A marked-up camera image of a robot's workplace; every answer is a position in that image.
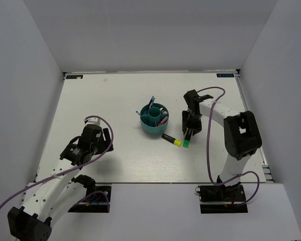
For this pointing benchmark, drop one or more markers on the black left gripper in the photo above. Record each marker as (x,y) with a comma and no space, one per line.
(106,143)

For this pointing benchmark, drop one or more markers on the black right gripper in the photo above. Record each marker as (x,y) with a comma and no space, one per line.
(196,127)

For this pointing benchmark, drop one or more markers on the green highlighter marker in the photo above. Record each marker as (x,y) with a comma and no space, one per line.
(187,140)

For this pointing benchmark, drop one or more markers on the yellow highlighter marker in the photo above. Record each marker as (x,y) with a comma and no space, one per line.
(171,140)

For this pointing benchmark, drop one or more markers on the green pen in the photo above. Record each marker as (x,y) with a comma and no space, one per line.
(149,106)

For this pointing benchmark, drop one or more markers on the clear blue gel pen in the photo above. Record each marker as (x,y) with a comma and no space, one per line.
(154,100)

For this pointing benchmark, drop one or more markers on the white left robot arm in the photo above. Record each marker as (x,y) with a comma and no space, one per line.
(64,188)

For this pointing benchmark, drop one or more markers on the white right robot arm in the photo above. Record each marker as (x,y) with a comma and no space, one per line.
(241,134)

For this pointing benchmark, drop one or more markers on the teal round desk organizer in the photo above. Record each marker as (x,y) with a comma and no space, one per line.
(155,116)

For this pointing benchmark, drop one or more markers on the right blue table label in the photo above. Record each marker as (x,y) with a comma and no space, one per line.
(225,75)

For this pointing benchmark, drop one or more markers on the blue table label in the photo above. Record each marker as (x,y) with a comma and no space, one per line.
(225,75)
(74,76)

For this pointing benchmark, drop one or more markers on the left blue table label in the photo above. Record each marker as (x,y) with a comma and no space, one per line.
(74,76)

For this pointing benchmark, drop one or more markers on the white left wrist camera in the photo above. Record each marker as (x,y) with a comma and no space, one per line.
(92,121)

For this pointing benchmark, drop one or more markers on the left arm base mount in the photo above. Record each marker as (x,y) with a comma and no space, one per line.
(97,200)

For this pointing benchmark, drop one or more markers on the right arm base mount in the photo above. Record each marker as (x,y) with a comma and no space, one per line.
(221,200)

